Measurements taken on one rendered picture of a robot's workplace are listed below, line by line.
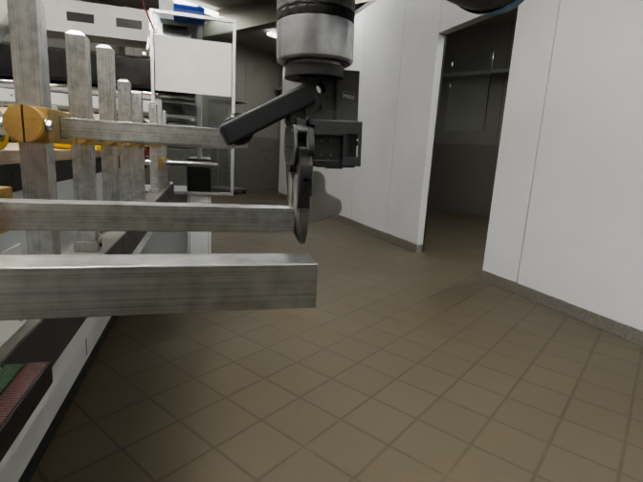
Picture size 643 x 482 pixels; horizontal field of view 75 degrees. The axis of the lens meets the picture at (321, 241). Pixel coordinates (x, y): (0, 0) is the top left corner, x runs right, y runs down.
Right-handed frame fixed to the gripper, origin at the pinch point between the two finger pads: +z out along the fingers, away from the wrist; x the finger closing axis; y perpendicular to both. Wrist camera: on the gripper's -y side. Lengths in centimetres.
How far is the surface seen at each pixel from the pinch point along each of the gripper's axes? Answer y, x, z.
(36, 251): -35.9, 18.9, 5.4
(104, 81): -35, 69, -26
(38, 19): -32.6, 19.5, -27.2
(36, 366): -27.6, -7.3, 11.6
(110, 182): -35, 69, -1
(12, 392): -27.9, -12.0, 11.5
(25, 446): -58, 58, 65
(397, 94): 193, 402, -76
